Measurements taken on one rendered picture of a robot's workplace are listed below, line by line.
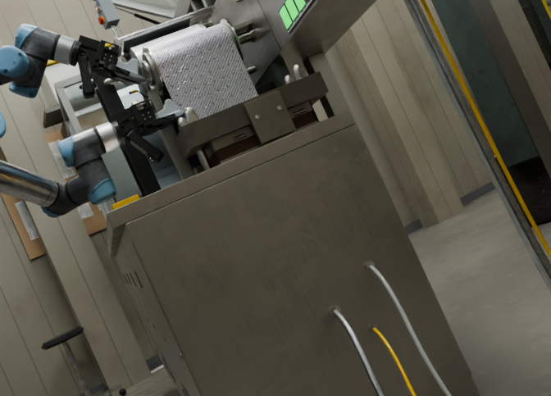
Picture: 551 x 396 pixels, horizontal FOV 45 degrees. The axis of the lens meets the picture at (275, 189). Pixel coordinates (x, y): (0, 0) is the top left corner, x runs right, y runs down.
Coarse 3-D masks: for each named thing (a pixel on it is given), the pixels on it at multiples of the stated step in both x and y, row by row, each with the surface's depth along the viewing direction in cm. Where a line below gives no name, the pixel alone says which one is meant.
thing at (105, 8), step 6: (96, 0) 244; (102, 0) 243; (108, 0) 244; (96, 6) 246; (102, 6) 243; (108, 6) 244; (114, 6) 245; (102, 12) 243; (108, 12) 243; (114, 12) 244; (102, 18) 244; (108, 18) 243; (114, 18) 244; (102, 24) 248; (108, 24) 244
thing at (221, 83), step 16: (208, 64) 190; (224, 64) 191; (240, 64) 192; (176, 80) 187; (192, 80) 188; (208, 80) 189; (224, 80) 190; (240, 80) 191; (176, 96) 186; (192, 96) 187; (208, 96) 189; (224, 96) 190; (240, 96) 191; (256, 96) 192; (208, 112) 188
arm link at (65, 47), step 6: (60, 42) 182; (66, 42) 183; (72, 42) 183; (60, 48) 182; (66, 48) 182; (72, 48) 183; (60, 54) 183; (66, 54) 183; (54, 60) 185; (60, 60) 184; (66, 60) 184
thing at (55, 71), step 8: (48, 64) 447; (56, 64) 450; (64, 64) 451; (48, 72) 446; (56, 72) 448; (64, 72) 450; (72, 72) 452; (48, 80) 446; (56, 80) 447; (48, 88) 450; (48, 96) 464; (56, 96) 446; (48, 104) 478; (56, 104) 451
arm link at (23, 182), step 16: (0, 160) 165; (0, 176) 163; (16, 176) 166; (32, 176) 171; (16, 192) 168; (32, 192) 171; (48, 192) 175; (64, 192) 178; (48, 208) 181; (64, 208) 180
